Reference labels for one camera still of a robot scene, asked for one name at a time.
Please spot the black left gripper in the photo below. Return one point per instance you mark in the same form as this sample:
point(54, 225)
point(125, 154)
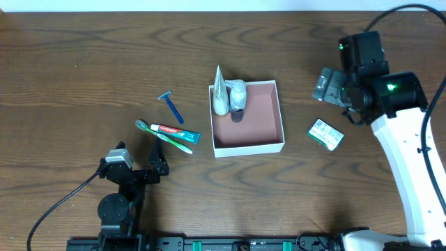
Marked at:
point(138, 174)

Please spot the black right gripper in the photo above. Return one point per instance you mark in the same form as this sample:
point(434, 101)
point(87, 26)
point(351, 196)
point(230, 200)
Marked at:
point(357, 98)

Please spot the green white soap packet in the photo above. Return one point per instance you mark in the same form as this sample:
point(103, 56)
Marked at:
point(325, 135)

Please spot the Colgate toothpaste tube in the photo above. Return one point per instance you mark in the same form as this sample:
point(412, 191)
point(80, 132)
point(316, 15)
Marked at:
point(186, 135)

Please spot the clear bottle with dark cap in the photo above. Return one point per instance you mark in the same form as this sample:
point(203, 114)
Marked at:
point(237, 99)

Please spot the white Pantene tube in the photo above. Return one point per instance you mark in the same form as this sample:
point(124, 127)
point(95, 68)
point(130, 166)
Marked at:
point(220, 95)

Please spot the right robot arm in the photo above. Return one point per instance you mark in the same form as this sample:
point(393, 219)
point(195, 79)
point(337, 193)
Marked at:
point(395, 107)

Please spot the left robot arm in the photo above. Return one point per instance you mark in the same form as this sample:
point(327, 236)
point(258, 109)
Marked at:
point(120, 212)

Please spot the green toothbrush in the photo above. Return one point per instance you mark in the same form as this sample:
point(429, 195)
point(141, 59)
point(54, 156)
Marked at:
point(144, 126)

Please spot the blue disposable razor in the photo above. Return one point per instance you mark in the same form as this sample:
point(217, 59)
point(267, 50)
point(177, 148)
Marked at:
point(165, 97)

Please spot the white box with pink interior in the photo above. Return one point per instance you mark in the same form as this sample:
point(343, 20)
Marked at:
point(261, 129)

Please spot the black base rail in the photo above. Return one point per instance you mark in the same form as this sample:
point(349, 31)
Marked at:
point(302, 242)

